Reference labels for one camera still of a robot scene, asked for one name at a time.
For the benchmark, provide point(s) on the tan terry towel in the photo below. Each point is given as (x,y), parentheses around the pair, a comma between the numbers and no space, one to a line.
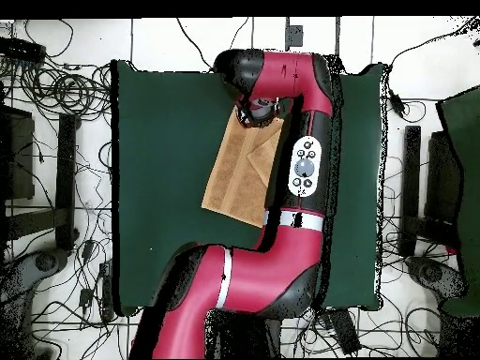
(240,176)

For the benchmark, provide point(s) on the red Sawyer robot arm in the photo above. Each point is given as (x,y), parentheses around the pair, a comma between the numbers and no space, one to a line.
(270,270)

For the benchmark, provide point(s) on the dark green table cloth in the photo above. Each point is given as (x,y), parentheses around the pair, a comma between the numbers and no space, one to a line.
(168,150)

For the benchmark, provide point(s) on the black power adapter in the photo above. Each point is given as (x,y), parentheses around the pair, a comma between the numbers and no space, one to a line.
(88,249)
(85,297)
(396,103)

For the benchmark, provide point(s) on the black power strip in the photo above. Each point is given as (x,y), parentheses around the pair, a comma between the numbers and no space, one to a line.
(343,332)
(22,50)

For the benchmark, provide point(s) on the small grey box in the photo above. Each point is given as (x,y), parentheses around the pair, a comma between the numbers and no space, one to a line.
(295,36)

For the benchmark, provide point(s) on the black equipment case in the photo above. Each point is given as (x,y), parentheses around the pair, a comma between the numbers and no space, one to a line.
(440,180)
(20,157)

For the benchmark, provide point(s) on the grey wheeled stand base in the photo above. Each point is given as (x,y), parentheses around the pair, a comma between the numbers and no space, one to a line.
(45,262)
(431,273)

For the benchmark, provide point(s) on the green covered side table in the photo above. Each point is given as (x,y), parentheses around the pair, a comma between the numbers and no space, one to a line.
(465,168)

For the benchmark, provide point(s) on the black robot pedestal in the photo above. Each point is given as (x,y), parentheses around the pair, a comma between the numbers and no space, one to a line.
(240,333)

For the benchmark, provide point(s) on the grey square floor frame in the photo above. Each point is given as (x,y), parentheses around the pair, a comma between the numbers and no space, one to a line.
(337,33)

